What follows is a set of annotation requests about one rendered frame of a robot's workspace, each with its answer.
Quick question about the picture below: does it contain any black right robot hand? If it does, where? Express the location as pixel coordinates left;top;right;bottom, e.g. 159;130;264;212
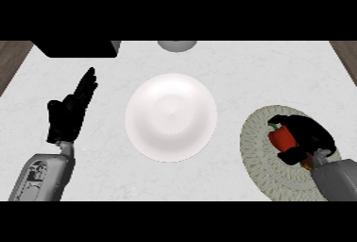
267;114;337;166

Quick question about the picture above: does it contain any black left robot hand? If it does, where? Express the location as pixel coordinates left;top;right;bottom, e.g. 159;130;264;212
45;66;98;145

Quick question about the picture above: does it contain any red bell pepper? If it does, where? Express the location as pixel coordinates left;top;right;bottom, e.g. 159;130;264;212
267;122;315;171

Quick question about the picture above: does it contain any beige woven round placemat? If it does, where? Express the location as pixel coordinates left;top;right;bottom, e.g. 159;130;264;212
239;104;343;202

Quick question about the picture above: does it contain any white oval plate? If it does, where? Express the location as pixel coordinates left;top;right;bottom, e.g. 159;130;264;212
123;73;218;164

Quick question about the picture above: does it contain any black box appliance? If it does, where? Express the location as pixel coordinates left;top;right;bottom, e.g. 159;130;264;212
30;40;122;59

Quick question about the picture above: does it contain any grey round bowl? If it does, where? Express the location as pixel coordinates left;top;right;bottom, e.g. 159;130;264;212
156;40;197;53

